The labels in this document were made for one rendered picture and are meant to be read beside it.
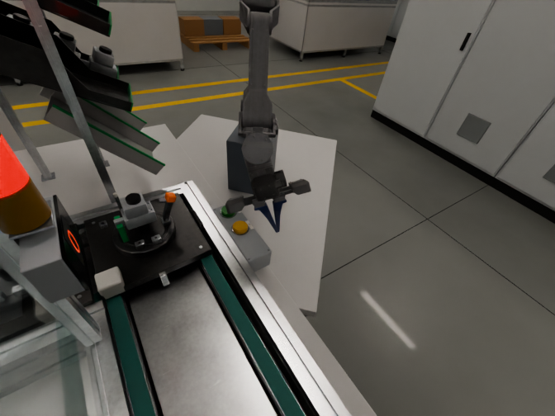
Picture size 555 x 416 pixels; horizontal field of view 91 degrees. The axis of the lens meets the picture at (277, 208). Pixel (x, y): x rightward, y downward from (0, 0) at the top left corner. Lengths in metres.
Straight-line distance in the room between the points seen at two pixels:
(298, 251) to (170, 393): 0.46
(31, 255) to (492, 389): 1.94
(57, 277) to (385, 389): 1.52
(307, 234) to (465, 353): 1.33
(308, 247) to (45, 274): 0.64
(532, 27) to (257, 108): 2.78
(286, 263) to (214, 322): 0.27
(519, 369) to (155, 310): 1.90
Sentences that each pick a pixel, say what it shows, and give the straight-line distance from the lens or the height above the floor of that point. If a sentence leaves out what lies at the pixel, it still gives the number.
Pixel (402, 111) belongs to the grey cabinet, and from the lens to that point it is 3.70.
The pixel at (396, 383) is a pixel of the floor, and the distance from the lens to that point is 1.72.
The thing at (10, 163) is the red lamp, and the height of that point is 1.34.
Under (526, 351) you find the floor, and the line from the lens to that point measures 2.24.
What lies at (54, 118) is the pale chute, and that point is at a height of 1.19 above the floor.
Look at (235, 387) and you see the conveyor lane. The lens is 0.61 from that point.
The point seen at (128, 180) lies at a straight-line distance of 1.12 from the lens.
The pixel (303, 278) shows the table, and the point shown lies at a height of 0.86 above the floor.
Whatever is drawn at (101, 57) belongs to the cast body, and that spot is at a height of 1.25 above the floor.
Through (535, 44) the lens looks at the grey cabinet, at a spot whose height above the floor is 1.16.
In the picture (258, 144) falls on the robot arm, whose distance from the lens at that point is 0.51.
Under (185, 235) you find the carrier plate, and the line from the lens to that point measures 0.73.
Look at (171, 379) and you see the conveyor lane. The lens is 0.63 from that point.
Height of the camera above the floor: 1.51
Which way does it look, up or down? 43 degrees down
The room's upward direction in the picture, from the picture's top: 7 degrees clockwise
